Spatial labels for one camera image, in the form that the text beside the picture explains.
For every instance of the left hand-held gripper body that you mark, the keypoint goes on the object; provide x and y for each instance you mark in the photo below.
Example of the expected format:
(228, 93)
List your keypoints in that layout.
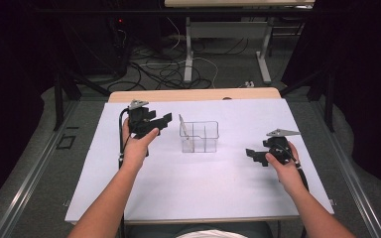
(140, 122)

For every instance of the black metal stand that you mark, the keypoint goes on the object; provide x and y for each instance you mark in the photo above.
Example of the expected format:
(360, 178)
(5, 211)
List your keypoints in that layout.
(58, 99)
(329, 99)

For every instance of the person's white shirt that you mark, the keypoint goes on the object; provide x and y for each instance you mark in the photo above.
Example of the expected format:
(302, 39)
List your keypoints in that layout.
(211, 234)

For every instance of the clear plastic divided container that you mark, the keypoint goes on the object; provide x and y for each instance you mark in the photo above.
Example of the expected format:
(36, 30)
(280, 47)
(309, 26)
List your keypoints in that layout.
(200, 139)

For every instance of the dark curtain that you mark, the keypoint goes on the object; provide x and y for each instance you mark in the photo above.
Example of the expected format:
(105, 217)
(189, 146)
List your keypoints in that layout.
(10, 82)
(367, 82)

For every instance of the black computer tower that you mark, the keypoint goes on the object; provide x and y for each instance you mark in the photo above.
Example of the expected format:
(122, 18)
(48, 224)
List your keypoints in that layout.
(112, 49)

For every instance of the aluminium floor rail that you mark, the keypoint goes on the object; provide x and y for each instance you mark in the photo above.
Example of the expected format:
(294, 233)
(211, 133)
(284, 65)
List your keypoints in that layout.
(361, 198)
(29, 180)

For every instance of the clear white pen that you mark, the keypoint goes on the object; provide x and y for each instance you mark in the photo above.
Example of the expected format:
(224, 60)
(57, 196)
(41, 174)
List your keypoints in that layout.
(183, 125)

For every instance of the white-legged background desk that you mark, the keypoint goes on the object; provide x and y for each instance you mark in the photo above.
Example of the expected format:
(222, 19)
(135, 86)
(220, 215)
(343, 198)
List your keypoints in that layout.
(228, 30)

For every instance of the white table cover sheet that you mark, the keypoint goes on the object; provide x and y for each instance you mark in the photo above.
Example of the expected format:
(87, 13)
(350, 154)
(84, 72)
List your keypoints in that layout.
(195, 185)

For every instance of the person's left hand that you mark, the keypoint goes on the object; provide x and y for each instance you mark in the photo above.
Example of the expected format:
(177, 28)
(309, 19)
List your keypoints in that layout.
(135, 150)

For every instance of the white plug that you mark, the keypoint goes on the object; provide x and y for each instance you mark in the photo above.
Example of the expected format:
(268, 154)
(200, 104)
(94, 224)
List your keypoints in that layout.
(249, 84)

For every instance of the person's dark trousers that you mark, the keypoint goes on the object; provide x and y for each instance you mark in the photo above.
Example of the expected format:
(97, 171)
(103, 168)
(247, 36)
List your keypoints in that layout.
(152, 230)

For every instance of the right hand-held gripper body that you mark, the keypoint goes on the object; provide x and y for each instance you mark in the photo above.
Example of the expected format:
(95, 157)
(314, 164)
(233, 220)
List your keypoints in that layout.
(279, 147)

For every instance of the black frame crossbar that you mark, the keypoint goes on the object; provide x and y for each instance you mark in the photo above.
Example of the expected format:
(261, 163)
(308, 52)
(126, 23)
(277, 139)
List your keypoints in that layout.
(112, 11)

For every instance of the person's right hand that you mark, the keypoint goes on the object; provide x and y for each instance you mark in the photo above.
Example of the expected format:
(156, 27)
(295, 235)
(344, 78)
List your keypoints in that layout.
(289, 175)

